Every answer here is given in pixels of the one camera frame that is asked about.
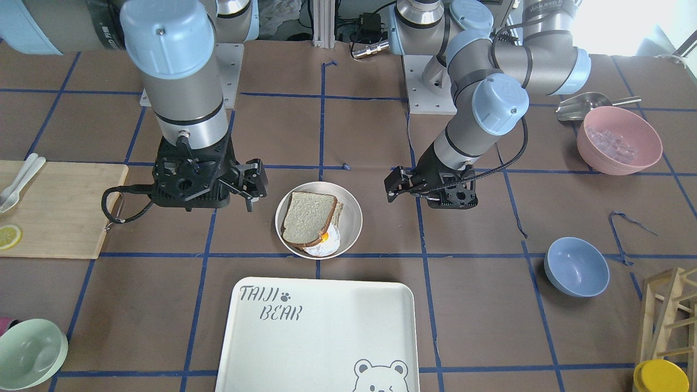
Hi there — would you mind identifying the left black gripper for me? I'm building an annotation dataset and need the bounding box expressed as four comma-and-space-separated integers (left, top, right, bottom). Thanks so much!
384, 145, 479, 210

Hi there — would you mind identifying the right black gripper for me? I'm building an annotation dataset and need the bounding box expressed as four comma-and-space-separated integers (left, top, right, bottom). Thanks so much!
150, 133, 268, 212

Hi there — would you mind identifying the white round plate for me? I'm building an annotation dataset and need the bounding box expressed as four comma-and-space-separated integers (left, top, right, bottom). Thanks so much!
274, 181, 363, 260

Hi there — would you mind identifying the white bread slice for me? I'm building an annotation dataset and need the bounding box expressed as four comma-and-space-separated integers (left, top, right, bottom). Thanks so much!
281, 191, 338, 248

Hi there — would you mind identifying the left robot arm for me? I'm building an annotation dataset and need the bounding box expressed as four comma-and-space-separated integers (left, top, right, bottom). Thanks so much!
384, 1, 591, 210

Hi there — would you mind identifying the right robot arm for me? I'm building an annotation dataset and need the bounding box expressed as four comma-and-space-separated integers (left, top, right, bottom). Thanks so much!
2, 1, 268, 224

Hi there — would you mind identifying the bread slice on plate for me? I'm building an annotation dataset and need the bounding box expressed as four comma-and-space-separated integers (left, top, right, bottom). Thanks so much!
291, 203, 345, 252

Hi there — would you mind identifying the fried egg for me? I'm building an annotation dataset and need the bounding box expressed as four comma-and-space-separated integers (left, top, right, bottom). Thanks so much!
303, 223, 341, 258

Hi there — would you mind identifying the white bear tray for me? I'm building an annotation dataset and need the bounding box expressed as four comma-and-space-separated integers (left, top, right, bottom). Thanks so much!
216, 277, 420, 391

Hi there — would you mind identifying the wooden cutting board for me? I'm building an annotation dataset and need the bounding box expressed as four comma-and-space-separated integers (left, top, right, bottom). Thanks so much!
1, 162, 129, 260

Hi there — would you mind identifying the blue bowl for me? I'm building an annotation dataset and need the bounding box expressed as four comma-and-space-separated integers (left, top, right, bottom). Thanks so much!
543, 237, 610, 298

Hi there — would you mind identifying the metal scoop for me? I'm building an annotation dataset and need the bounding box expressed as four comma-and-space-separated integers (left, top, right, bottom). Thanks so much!
555, 92, 642, 122

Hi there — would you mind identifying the pink bowl with ice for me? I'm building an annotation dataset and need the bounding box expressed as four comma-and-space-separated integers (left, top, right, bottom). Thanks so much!
577, 106, 664, 175

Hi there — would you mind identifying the white plastic cutlery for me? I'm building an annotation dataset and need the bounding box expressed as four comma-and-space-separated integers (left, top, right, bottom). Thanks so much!
1, 153, 46, 214

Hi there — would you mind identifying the lemon slice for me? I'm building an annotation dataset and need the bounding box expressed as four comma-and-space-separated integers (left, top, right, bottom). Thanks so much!
0, 225, 23, 250

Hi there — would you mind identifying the green bowl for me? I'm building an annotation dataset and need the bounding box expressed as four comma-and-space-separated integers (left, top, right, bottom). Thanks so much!
1, 318, 68, 390

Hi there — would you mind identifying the pink cloth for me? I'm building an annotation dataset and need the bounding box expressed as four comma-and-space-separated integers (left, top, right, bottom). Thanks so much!
0, 317, 21, 335

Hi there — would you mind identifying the wooden cup rack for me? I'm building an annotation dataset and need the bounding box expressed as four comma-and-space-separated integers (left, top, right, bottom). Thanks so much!
635, 267, 696, 382

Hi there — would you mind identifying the yellow cup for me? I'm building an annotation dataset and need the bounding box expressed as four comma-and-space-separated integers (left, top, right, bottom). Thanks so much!
632, 359, 690, 391

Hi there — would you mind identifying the aluminium frame post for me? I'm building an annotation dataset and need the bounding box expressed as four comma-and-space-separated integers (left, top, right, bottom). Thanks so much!
311, 0, 336, 50

